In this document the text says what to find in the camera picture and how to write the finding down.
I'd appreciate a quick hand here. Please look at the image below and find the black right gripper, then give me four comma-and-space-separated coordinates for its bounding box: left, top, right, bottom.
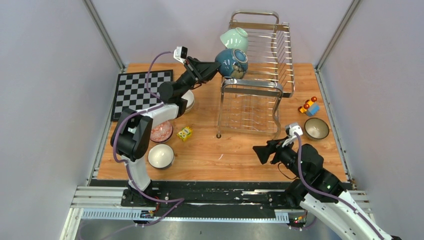
252, 135, 308, 181

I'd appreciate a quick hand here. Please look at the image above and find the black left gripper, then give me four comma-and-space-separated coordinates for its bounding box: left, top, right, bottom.
176, 57, 223, 100

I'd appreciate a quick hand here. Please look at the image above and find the plain cream bowl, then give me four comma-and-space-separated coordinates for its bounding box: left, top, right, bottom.
182, 90, 195, 113

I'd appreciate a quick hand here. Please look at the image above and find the dark blue glazed bowl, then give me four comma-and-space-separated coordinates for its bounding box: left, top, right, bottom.
215, 48, 249, 79

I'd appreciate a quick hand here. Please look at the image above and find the steel two-tier dish rack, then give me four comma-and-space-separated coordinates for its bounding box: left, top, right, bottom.
216, 9, 295, 139

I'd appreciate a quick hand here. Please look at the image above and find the dark patterned rim bowl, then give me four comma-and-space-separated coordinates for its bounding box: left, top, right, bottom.
303, 117, 330, 141

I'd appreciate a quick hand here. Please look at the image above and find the teal white striped bowl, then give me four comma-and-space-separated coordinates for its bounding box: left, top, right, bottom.
147, 144, 175, 169

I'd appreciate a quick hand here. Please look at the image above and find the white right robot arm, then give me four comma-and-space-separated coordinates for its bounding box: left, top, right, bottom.
252, 140, 399, 240

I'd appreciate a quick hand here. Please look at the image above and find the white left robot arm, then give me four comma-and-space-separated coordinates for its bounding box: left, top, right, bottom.
111, 56, 221, 207

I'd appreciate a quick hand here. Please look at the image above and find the mint green glazed bowl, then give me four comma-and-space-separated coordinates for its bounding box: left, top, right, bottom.
219, 27, 249, 54

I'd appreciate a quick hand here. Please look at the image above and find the yellow green toy block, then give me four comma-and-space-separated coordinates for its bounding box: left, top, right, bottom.
176, 126, 193, 142

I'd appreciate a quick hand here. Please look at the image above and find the orange blue toy car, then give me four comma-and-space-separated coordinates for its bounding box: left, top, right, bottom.
298, 96, 320, 117

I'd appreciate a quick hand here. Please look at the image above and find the black white chessboard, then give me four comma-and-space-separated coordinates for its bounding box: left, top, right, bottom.
110, 69, 174, 122

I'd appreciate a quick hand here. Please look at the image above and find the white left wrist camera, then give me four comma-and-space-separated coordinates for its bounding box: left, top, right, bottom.
173, 46, 188, 64

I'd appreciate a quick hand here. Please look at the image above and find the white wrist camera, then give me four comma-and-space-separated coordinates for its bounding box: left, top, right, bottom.
281, 122, 303, 147
173, 46, 188, 64

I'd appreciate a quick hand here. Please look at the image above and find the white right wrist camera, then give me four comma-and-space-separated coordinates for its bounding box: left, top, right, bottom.
281, 122, 303, 147

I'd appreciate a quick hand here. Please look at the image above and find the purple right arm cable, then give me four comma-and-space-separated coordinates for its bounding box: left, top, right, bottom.
293, 132, 388, 240

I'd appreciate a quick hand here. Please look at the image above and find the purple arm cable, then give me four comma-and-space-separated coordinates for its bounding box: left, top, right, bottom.
112, 51, 185, 229
293, 132, 388, 240

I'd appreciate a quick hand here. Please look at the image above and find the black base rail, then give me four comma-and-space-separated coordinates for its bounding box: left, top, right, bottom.
90, 179, 306, 219

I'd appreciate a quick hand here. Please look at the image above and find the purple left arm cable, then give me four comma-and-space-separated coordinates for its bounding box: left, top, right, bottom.
112, 51, 185, 229

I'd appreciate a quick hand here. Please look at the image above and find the aluminium left frame post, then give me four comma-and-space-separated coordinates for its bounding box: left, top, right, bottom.
82, 0, 126, 73

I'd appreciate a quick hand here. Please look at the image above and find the aluminium frame post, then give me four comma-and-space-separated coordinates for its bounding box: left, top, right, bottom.
315, 0, 362, 72
82, 0, 126, 73

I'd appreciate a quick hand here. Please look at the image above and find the aluminium right frame post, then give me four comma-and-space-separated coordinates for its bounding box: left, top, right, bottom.
315, 0, 362, 72

